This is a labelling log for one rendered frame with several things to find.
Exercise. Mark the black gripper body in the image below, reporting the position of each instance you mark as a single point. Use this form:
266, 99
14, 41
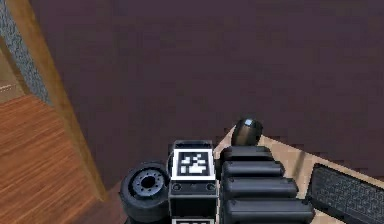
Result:
145, 191

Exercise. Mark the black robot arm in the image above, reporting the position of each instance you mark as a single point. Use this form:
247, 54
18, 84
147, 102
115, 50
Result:
253, 190

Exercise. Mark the black computer mouse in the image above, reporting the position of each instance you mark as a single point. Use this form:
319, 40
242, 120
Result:
247, 131

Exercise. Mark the black keyboard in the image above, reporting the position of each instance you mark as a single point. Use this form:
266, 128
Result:
346, 196

